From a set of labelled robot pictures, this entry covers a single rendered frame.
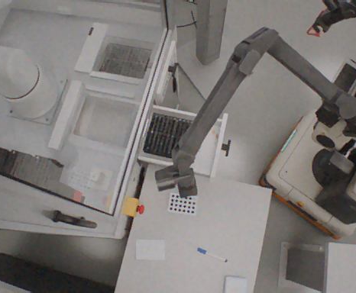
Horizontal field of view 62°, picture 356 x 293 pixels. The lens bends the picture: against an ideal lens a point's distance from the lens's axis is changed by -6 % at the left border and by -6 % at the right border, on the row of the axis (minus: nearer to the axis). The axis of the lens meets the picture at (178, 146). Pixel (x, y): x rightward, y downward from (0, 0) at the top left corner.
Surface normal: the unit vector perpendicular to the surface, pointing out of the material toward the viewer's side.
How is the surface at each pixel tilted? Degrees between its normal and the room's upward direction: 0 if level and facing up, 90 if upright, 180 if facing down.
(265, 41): 45
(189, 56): 5
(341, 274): 0
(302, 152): 0
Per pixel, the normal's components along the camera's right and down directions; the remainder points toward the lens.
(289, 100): -0.04, -0.29
